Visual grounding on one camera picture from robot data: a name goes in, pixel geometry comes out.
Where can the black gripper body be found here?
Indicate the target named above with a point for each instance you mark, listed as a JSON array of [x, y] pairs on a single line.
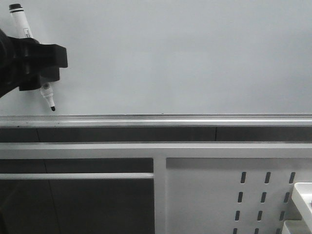
[[12, 58]]

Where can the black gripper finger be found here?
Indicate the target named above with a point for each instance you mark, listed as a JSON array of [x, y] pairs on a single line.
[[43, 56], [47, 75]]

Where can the white whiteboard marker black tip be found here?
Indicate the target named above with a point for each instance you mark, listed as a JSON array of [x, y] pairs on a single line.
[[24, 31]]

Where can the white marker tray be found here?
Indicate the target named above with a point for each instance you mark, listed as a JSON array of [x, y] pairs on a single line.
[[302, 198]]

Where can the white lower tray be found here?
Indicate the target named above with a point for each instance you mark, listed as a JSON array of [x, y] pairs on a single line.
[[293, 227]]

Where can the large whiteboard with aluminium frame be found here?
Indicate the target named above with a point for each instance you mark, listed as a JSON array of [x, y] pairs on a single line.
[[173, 62]]

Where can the white metal stand frame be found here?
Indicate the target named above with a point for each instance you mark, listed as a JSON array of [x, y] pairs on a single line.
[[150, 188]]

